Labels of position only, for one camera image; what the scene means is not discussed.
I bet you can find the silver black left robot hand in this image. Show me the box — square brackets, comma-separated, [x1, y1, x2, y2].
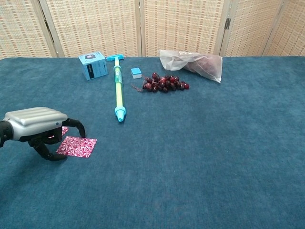
[2, 106, 86, 162]

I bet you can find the light blue cardboard box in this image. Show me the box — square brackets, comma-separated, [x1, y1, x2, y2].
[78, 51, 107, 81]

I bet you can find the green blue toy water pump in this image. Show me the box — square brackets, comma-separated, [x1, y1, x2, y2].
[106, 55, 126, 123]

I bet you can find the woven bamboo screen panel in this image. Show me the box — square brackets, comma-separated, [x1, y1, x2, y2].
[218, 0, 286, 57]
[262, 0, 305, 57]
[0, 0, 59, 60]
[139, 0, 228, 58]
[38, 0, 143, 58]

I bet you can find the small blue white cube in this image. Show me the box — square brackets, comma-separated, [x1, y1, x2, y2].
[130, 67, 143, 80]

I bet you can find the dark red grape bunch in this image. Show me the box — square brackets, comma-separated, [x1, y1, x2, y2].
[130, 72, 191, 94]

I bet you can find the teal blue table cloth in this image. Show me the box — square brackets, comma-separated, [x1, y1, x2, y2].
[0, 56, 305, 229]

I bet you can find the translucent plastic bag with contents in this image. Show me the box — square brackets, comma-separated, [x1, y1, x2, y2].
[159, 49, 223, 83]

